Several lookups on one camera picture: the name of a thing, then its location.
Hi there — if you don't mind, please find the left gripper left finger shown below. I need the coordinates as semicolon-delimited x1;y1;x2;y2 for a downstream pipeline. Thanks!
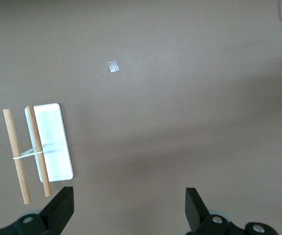
10;186;75;235

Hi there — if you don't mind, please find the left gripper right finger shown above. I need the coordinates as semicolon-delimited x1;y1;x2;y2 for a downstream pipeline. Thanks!
185;187;279;235

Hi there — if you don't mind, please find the white rack tray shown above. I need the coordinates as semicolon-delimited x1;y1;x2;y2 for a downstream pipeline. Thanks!
24;102;75;183

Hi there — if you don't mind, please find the clear tape piece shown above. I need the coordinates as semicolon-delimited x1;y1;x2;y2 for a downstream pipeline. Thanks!
107;60;120;74

